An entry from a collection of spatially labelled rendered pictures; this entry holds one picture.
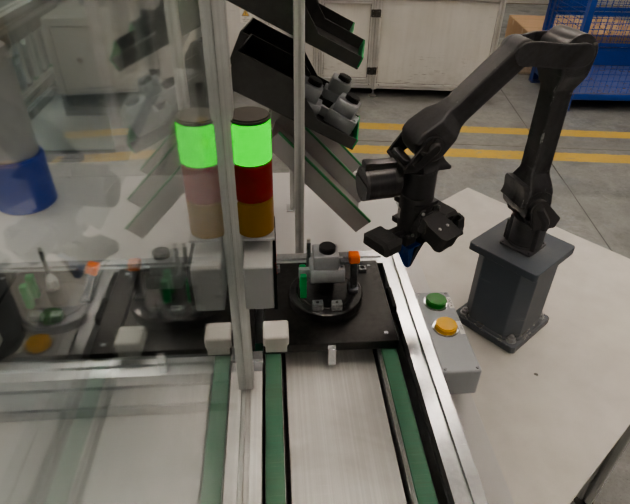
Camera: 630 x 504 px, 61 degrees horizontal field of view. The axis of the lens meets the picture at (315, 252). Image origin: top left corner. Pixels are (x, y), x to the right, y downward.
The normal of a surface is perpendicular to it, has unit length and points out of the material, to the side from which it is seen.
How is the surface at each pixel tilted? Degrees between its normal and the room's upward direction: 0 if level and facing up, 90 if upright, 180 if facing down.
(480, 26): 90
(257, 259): 0
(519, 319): 90
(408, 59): 90
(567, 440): 0
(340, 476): 0
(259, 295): 90
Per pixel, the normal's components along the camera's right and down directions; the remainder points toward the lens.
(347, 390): 0.01, -0.81
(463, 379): 0.07, 0.58
